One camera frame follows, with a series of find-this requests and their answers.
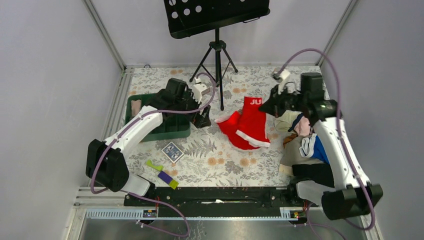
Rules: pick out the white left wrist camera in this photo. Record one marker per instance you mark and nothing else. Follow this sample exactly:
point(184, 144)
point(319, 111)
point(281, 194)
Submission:
point(200, 89)

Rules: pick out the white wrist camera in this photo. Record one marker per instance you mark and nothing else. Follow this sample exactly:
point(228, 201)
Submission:
point(282, 77)
point(200, 89)

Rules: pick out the black music stand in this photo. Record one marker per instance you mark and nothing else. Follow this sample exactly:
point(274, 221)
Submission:
point(187, 18)

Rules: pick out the lime green plastic piece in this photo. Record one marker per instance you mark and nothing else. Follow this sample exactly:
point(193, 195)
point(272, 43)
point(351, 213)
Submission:
point(153, 166)

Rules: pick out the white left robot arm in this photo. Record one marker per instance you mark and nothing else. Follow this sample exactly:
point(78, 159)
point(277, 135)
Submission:
point(106, 159)

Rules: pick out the purple and green block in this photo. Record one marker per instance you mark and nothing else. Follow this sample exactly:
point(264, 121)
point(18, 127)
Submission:
point(168, 180)

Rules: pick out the green plastic divided tray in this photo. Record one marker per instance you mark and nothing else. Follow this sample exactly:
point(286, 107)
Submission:
point(174, 127)

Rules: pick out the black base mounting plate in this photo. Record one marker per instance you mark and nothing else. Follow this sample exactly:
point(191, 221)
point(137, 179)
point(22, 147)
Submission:
point(220, 202)

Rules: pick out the beige grey garment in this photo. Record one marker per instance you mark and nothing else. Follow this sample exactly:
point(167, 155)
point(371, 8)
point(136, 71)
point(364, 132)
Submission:
point(291, 156)

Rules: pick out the pink garment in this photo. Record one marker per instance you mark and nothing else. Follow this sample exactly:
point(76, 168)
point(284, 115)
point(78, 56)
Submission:
point(302, 127)

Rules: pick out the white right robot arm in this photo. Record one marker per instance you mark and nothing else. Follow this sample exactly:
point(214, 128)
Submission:
point(352, 194)

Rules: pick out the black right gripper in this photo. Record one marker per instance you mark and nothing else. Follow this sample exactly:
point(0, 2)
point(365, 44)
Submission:
point(273, 105)

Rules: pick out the brown garment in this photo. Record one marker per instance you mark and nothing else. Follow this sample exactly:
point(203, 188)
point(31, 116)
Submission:
point(289, 138)

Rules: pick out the red underwear white trim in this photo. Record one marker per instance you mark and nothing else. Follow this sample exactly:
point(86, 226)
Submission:
point(246, 128)

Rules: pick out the pink rolled cloth in tray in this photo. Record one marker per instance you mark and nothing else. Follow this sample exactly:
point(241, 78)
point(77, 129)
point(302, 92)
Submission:
point(136, 106)

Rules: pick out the blue playing card box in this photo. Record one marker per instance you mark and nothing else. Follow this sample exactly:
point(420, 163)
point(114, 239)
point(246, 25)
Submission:
point(172, 152)

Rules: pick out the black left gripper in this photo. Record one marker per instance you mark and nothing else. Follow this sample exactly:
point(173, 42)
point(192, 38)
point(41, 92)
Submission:
point(200, 120)

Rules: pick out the black garment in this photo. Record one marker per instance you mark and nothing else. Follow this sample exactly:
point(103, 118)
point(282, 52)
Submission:
point(321, 173)

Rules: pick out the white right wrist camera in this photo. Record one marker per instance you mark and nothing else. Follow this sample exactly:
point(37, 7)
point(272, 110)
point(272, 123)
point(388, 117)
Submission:
point(282, 77)

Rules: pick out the pale yellow-green garment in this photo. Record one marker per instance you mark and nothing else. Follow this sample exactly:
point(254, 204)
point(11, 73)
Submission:
point(287, 121)

